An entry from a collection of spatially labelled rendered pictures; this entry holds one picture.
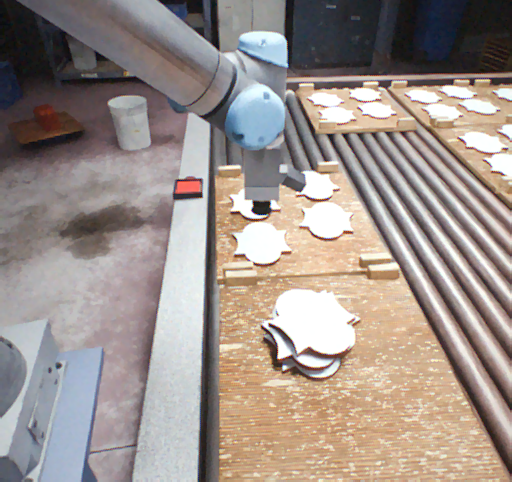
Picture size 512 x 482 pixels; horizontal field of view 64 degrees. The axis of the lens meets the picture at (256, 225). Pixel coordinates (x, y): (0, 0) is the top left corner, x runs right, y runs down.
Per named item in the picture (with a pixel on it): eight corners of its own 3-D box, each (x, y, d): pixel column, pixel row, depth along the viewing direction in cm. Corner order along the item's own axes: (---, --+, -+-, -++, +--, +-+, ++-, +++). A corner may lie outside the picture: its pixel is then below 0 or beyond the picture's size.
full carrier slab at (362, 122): (314, 134, 136) (316, 121, 133) (295, 94, 169) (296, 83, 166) (416, 131, 138) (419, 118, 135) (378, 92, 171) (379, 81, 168)
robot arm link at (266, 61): (224, 33, 62) (272, 28, 66) (227, 103, 69) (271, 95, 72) (247, 43, 57) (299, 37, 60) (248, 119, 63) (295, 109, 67)
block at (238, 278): (225, 287, 75) (224, 277, 74) (225, 281, 77) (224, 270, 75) (257, 286, 76) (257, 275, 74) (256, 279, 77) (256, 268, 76)
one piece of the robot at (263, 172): (313, 129, 65) (306, 213, 75) (309, 109, 72) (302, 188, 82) (238, 129, 65) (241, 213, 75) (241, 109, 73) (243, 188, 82)
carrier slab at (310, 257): (217, 285, 78) (216, 279, 77) (214, 179, 111) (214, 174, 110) (394, 274, 81) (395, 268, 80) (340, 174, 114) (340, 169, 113)
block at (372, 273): (367, 281, 77) (370, 270, 75) (364, 274, 78) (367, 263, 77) (398, 279, 77) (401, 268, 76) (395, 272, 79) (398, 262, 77)
